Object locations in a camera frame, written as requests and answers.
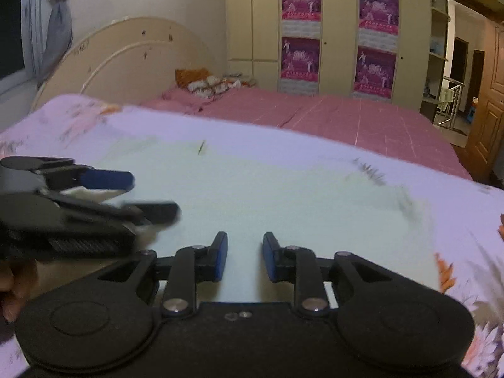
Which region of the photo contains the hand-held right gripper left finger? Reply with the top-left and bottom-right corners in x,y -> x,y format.
98,231 -> 229,318

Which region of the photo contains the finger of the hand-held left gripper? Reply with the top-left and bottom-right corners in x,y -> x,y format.
39,191 -> 182,225
1,156 -> 135,192

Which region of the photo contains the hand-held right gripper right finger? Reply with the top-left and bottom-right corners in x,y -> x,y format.
262,231 -> 397,318

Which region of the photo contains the pale green knitted sweater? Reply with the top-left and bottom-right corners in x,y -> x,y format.
90,138 -> 442,308

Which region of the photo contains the person's left hand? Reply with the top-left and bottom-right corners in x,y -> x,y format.
0,261 -> 38,322

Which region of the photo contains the cream arched headboard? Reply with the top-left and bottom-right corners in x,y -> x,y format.
31,16 -> 221,112

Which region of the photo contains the orange pillow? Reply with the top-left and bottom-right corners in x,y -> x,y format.
175,69 -> 211,89

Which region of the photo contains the white patterned cloth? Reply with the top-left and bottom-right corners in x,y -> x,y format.
187,74 -> 243,97

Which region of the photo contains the pink checked bedsheet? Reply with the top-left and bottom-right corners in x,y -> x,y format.
140,86 -> 473,182

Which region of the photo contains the grey tied curtain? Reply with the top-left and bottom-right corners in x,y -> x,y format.
21,0 -> 76,84

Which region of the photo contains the dark window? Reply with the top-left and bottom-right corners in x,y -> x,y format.
0,0 -> 25,81

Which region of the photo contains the purple floral bedsheet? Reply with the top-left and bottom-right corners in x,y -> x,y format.
0,94 -> 504,378

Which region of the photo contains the cream wardrobe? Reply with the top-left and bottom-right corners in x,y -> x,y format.
225,0 -> 434,105

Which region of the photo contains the open shelf unit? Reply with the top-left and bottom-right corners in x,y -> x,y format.
421,0 -> 450,123

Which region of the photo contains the wooden door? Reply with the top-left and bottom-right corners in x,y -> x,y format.
465,20 -> 504,187

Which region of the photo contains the magenta wall poster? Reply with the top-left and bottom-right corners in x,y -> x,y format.
358,0 -> 400,52
280,37 -> 320,95
353,46 -> 397,100
281,0 -> 321,39

